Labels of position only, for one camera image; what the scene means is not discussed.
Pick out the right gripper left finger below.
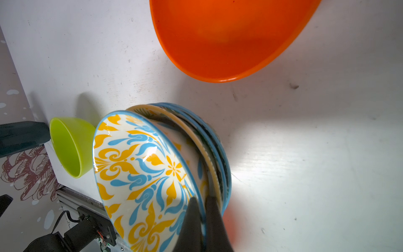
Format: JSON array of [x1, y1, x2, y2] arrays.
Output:
[[173, 197, 202, 252]]

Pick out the blue yellow patterned bowl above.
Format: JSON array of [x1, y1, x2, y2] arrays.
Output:
[[92, 110, 209, 252]]

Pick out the yellow flower bowl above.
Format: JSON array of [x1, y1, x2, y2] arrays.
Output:
[[127, 105, 223, 208]]

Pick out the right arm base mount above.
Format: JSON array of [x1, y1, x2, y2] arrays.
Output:
[[25, 206, 117, 252]]

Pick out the lime green bowl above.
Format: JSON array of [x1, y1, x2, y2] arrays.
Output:
[[49, 117, 96, 179]]

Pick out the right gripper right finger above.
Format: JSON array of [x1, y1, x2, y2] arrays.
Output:
[[205, 195, 234, 252]]

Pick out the large orange bowl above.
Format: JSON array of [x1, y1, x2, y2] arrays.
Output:
[[150, 0, 320, 83]]

